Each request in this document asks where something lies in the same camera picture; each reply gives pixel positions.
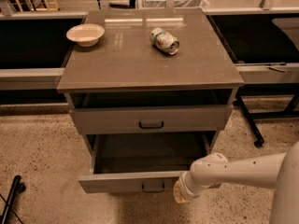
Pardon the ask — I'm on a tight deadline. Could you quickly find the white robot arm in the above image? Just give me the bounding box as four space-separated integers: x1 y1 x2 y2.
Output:
173 143 299 224

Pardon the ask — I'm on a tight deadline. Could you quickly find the white ceramic bowl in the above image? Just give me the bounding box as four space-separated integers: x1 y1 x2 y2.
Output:
66 23 105 47

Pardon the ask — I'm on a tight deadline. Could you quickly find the crushed soda can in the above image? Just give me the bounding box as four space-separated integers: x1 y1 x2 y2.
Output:
149 27 179 55

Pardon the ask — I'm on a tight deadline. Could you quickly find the grey drawer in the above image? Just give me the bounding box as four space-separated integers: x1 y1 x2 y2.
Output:
70 105 233 134
78 132 214 193

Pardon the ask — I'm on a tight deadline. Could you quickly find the grey top drawer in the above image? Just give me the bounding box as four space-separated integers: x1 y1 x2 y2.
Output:
70 105 233 134

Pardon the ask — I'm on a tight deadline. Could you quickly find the grey drawer cabinet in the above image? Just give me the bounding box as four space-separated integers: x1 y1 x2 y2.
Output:
56 8 245 154

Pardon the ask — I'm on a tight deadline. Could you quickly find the black stand leg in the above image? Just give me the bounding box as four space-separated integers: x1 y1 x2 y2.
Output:
235 92 299 148
0 175 26 224

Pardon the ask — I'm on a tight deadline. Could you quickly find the black stand leg right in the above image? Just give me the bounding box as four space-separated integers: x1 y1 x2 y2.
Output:
235 92 299 148

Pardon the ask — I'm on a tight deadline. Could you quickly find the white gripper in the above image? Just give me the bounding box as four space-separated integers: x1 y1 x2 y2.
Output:
173 172 206 203

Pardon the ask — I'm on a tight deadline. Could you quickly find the black stand leg left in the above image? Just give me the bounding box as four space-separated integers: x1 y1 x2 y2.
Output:
0 175 26 224

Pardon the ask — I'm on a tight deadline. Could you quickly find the wire mesh basket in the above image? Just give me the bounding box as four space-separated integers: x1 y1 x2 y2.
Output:
135 0 209 9

